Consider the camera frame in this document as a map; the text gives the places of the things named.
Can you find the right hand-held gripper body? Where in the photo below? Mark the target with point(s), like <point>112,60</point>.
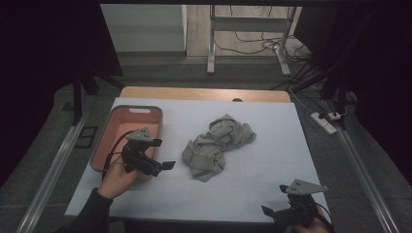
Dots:
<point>304,187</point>

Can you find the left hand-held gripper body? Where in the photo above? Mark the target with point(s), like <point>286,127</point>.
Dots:
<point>140,134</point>

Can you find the orange plastic basket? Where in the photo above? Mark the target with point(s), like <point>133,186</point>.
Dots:
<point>123,121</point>

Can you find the grey garment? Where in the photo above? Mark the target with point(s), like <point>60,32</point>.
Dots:
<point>210,149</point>

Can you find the person's right hand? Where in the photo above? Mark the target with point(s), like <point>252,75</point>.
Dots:
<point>319,227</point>

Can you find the person's left hand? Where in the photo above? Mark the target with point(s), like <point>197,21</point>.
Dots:
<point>116,181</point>

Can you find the white table cover sheet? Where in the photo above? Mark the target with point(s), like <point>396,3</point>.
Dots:
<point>259,161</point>

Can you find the black floor socket plate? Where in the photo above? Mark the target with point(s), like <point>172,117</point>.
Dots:
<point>85,137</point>

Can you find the wooden table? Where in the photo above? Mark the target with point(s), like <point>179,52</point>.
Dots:
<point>194,93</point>

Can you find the white power strip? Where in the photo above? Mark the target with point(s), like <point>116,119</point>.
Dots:
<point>322,123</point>

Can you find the black stand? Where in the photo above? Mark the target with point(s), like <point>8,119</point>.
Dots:
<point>341,97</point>
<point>77,97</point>

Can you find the white plug adapter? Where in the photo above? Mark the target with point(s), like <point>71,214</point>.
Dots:
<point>335,116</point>

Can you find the white cabinet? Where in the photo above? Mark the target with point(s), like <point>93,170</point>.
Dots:
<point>145,29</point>

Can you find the dark curtain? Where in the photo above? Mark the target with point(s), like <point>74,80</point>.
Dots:
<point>39,64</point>
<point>382,64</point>

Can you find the aluminium rail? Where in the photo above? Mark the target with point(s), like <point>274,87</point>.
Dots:
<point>362,171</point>
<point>51,174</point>

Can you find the grey metal desk frame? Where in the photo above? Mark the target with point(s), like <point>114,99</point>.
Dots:
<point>211,48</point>

